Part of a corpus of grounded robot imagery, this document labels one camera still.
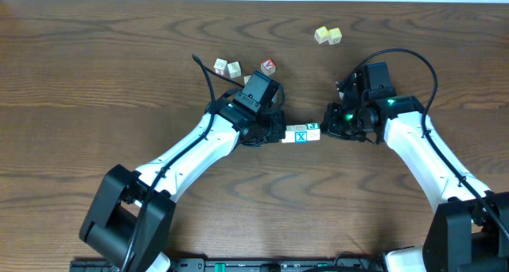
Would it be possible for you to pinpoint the red letter A block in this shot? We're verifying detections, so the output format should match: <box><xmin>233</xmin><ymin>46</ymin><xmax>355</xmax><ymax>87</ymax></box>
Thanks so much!
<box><xmin>261</xmin><ymin>58</ymin><xmax>276</xmax><ymax>76</ymax></box>

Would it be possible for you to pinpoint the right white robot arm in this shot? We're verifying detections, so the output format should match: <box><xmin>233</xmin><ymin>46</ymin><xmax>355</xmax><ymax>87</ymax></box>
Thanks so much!
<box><xmin>321</xmin><ymin>95</ymin><xmax>508</xmax><ymax>271</ymax></box>

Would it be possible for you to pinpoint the yellow letter block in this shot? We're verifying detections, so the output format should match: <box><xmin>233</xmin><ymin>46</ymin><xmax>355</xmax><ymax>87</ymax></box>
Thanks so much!
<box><xmin>294</xmin><ymin>124</ymin><xmax>308</xmax><ymax>143</ymax></box>

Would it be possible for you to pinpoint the white block beside red-sided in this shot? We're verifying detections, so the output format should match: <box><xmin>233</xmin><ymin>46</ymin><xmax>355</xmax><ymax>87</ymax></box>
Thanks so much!
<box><xmin>227</xmin><ymin>61</ymin><xmax>242</xmax><ymax>78</ymax></box>

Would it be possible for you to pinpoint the yellow block far left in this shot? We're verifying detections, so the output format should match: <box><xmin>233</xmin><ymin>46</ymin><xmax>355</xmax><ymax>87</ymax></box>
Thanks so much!
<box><xmin>314</xmin><ymin>26</ymin><xmax>330</xmax><ymax>44</ymax></box>

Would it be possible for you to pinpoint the white block number eight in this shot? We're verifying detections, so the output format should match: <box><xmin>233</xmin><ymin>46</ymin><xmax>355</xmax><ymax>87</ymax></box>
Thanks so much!
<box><xmin>306</xmin><ymin>122</ymin><xmax>321</xmax><ymax>142</ymax></box>

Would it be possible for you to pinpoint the white block red side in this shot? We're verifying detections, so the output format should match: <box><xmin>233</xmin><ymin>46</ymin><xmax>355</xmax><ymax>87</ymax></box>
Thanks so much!
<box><xmin>213</xmin><ymin>58</ymin><xmax>227</xmax><ymax>76</ymax></box>

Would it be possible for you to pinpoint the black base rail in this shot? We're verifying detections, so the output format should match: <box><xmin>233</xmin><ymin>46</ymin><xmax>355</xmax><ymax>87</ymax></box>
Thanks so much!
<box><xmin>69</xmin><ymin>249</ymin><xmax>470</xmax><ymax>272</ymax></box>

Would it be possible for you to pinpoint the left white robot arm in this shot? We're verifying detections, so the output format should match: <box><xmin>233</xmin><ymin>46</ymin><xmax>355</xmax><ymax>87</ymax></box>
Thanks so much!
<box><xmin>79</xmin><ymin>98</ymin><xmax>286</xmax><ymax>271</ymax></box>

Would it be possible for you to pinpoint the white block number four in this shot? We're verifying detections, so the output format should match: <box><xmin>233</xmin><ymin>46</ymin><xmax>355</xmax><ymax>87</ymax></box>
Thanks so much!
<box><xmin>281</xmin><ymin>126</ymin><xmax>295</xmax><ymax>143</ymax></box>

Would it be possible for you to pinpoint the yellow block far right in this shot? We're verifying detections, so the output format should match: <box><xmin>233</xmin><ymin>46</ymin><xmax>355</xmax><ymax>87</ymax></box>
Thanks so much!
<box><xmin>328</xmin><ymin>27</ymin><xmax>343</xmax><ymax>45</ymax></box>

